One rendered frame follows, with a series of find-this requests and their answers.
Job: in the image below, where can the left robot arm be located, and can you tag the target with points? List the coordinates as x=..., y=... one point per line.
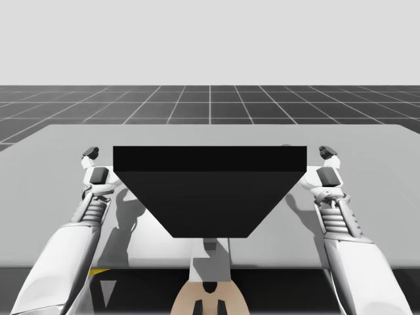
x=55, y=259

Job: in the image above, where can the black screen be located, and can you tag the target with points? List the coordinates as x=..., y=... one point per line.
x=210, y=183

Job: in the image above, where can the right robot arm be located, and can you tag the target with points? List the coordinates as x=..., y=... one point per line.
x=356, y=262

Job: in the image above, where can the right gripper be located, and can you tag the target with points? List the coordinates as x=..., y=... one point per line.
x=323, y=178

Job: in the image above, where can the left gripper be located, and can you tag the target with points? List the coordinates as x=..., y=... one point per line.
x=98, y=178

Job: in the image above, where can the grey stand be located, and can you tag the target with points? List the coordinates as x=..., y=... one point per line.
x=210, y=259

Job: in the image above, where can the tan robot part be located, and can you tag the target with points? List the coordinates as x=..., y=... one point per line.
x=208, y=299

